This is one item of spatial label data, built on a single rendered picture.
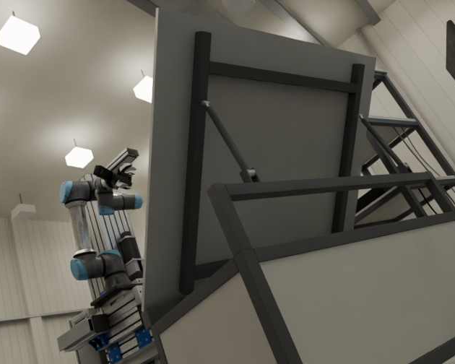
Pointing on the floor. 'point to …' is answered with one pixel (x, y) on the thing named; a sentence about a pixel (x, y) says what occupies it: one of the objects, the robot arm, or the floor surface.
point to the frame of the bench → (289, 354)
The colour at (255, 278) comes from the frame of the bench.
